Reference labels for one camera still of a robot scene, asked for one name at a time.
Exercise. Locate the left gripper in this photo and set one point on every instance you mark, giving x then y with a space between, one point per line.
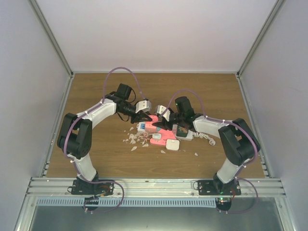
138 118

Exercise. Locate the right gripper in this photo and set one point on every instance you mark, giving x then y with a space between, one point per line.
163 124

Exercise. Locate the white power strip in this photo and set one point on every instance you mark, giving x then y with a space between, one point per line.
141 128

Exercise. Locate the pink cube socket adapter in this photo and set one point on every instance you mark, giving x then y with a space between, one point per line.
152 124

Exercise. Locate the small white usb charger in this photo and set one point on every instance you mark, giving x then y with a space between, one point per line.
157 136

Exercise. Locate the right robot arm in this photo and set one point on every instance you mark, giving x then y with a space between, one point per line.
239 143

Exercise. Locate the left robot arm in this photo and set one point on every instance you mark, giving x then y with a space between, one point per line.
75 137

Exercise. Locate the pink triangular socket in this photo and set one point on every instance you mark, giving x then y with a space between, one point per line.
166 134

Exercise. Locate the green dragon cube socket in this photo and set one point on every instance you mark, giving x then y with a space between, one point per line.
182 131

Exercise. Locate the white folding charger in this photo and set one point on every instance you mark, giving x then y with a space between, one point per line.
172 145

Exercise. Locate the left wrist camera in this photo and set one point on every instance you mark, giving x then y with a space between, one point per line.
144 106

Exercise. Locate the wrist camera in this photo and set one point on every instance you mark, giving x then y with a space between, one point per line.
144 106
162 112

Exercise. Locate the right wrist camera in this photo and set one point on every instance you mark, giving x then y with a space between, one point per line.
162 112

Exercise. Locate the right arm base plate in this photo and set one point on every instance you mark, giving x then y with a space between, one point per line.
211 187

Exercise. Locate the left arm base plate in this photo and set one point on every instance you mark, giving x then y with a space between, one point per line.
81 187

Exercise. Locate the aluminium front rail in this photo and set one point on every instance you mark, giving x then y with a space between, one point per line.
157 188

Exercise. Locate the slotted cable duct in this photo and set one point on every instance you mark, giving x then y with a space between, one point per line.
128 202

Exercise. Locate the left aluminium frame post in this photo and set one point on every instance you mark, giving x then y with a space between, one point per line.
43 21

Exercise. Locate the aluminium frame post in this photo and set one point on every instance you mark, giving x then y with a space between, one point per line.
43 21
265 27

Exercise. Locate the right aluminium frame post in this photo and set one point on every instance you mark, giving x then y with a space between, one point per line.
265 27

